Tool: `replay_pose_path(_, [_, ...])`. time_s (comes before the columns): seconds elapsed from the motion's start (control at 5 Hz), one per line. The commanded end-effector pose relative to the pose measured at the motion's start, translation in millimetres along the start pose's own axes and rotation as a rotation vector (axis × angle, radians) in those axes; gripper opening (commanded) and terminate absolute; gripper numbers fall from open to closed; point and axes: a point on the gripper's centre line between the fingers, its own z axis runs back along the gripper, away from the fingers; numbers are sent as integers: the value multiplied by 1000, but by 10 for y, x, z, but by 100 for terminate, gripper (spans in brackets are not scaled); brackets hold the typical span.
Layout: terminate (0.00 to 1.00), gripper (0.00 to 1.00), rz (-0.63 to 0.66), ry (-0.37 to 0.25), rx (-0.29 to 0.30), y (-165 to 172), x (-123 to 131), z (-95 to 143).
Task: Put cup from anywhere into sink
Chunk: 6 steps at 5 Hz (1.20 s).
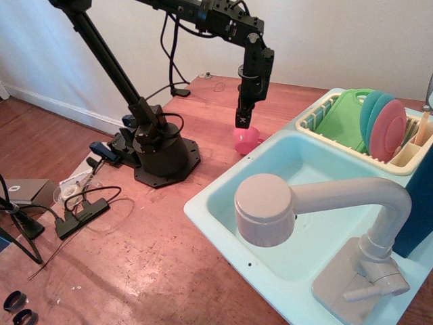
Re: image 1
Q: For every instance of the grey cardboard box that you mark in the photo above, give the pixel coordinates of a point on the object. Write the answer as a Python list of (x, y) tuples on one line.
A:
[(24, 192)]

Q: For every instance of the cream dish rack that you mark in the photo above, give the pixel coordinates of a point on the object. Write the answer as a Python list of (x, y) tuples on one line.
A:
[(403, 162)]

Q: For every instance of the cream toy utensil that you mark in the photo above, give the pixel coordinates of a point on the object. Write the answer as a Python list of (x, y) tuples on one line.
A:
[(422, 128)]

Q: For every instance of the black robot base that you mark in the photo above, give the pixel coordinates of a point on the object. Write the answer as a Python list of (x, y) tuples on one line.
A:
[(153, 147)]

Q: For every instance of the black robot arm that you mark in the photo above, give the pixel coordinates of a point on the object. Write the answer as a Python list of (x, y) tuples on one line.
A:
[(224, 19)]

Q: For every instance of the black USB hub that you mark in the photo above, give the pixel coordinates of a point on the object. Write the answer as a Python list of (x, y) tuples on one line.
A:
[(73, 223)]

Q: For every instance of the green cutting board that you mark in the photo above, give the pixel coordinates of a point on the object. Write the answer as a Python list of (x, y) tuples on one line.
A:
[(342, 122)]

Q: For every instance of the blue clamp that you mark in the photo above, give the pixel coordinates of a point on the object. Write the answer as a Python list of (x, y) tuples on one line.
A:
[(104, 152)]

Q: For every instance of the black power adapter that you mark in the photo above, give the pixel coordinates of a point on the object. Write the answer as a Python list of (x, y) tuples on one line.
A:
[(31, 227)]

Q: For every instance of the teal plate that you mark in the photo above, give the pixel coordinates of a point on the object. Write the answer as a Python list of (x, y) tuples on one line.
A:
[(372, 106)]

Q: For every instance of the pink plate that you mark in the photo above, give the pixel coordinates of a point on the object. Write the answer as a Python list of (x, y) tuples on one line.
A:
[(388, 131)]

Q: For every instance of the clear plastic tape roll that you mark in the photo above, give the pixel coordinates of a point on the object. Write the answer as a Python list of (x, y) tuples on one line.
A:
[(71, 193)]

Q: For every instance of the grey toy faucet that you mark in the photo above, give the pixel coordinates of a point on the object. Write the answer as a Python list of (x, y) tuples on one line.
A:
[(347, 226)]

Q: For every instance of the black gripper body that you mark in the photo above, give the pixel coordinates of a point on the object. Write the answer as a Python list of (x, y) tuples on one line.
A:
[(255, 75)]

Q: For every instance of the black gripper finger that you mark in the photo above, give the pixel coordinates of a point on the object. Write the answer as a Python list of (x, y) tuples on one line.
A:
[(243, 118)]

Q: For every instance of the pink plastic cup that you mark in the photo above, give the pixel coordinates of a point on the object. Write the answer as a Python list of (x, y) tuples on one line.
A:
[(245, 140)]

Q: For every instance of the light blue toy sink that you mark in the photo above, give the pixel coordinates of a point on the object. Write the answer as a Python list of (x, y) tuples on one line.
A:
[(284, 275)]

